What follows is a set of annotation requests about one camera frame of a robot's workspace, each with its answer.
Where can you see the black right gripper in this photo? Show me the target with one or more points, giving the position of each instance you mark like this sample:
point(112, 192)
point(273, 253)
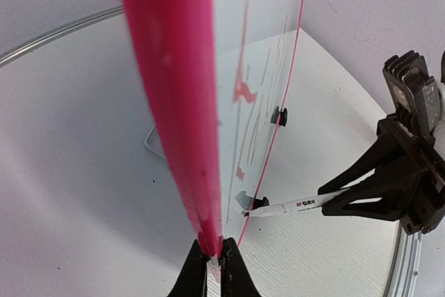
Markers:
point(408, 184)

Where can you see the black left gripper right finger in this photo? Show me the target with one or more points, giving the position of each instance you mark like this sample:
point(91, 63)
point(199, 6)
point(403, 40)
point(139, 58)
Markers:
point(235, 280)

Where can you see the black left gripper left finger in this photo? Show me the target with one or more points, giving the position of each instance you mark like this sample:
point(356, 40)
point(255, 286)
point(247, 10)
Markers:
point(192, 279)

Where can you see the whiteboard marker silver body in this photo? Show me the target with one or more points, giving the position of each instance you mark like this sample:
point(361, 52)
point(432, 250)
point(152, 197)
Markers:
point(293, 206)

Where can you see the pink framed whiteboard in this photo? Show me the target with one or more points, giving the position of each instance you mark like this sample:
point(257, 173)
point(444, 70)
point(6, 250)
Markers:
point(216, 74)

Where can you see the black left whiteboard stand foot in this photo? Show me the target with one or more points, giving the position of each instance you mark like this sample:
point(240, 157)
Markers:
point(260, 202)

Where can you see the black whiteboard stand foot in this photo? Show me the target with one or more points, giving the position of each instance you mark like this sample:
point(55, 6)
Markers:
point(283, 118)
point(260, 202)

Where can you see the black right whiteboard stand foot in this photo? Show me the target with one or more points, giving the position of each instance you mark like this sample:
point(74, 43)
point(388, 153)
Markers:
point(283, 118)

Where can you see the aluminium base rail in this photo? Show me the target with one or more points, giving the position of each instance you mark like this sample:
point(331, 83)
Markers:
point(404, 268)

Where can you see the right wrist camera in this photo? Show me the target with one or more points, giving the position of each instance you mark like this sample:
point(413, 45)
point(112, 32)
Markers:
point(414, 92)

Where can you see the metal wire whiteboard stand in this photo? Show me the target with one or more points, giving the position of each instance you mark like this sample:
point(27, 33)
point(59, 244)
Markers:
point(152, 143)

